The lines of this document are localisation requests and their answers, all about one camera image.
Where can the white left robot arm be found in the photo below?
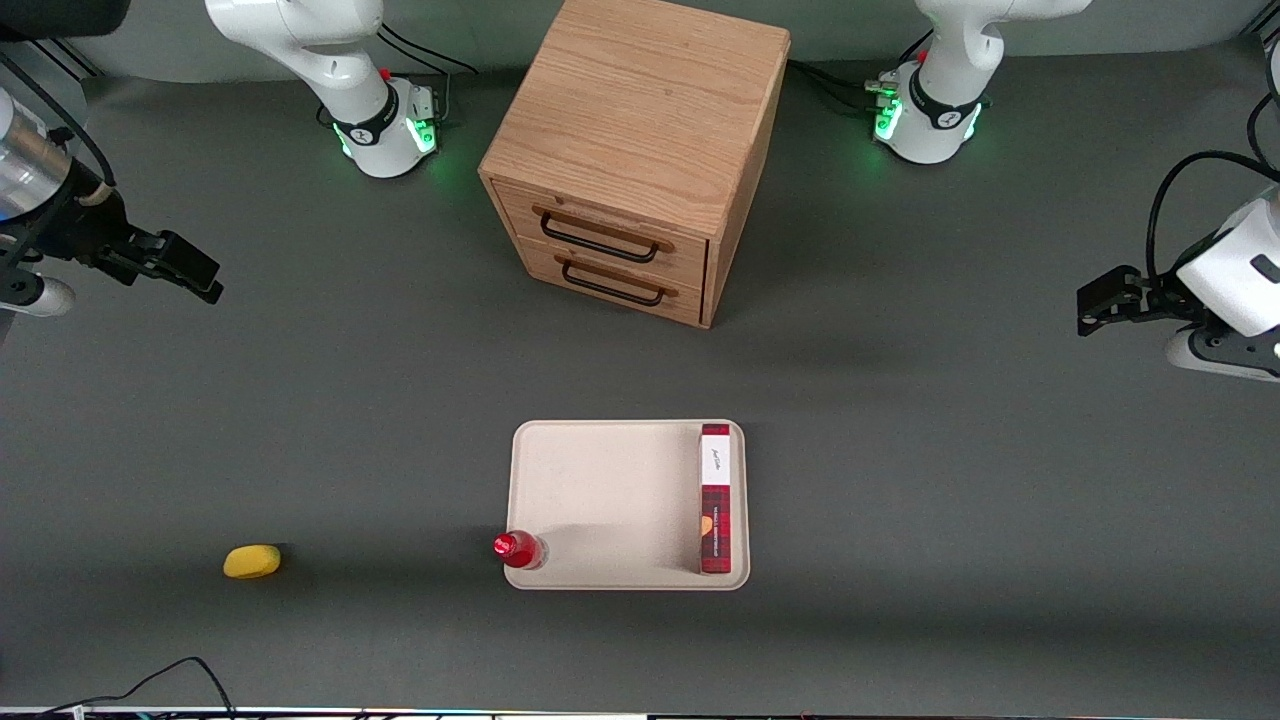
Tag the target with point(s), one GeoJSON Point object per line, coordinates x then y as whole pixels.
{"type": "Point", "coordinates": [950, 60]}

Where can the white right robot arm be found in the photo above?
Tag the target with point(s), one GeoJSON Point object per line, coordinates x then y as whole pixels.
{"type": "Point", "coordinates": [300, 40]}

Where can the aluminium frame rail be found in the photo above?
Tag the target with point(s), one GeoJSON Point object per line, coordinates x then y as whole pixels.
{"type": "Point", "coordinates": [1262, 38]}
{"type": "Point", "coordinates": [75, 65]}

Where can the yellow lemon-shaped object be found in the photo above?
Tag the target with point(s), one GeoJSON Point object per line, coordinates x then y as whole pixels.
{"type": "Point", "coordinates": [251, 562]}

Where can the wooden drawer front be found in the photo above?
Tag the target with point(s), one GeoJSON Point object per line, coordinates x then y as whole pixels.
{"type": "Point", "coordinates": [690, 305]}
{"type": "Point", "coordinates": [690, 262]}

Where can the red tartan biscuit box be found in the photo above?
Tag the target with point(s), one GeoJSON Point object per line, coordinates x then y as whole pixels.
{"type": "Point", "coordinates": [716, 500]}

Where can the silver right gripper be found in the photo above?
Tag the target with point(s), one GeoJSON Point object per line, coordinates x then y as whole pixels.
{"type": "Point", "coordinates": [82, 226]}

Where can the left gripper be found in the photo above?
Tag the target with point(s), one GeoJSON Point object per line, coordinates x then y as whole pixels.
{"type": "Point", "coordinates": [1150, 297]}

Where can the wooden drawer cabinet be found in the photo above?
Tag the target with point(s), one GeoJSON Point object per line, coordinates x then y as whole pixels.
{"type": "Point", "coordinates": [640, 90]}

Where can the beige plastic tray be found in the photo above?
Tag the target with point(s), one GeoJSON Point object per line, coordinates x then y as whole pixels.
{"type": "Point", "coordinates": [610, 480]}

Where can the red-capped coke bottle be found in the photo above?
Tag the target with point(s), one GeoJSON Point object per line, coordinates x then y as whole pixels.
{"type": "Point", "coordinates": [516, 548]}

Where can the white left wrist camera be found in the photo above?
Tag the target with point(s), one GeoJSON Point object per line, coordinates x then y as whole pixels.
{"type": "Point", "coordinates": [1220, 358]}

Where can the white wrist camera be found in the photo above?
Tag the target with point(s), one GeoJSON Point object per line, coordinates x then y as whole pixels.
{"type": "Point", "coordinates": [1220, 358]}
{"type": "Point", "coordinates": [45, 296]}

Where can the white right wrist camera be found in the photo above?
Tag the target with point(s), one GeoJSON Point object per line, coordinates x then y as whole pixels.
{"type": "Point", "coordinates": [45, 296]}

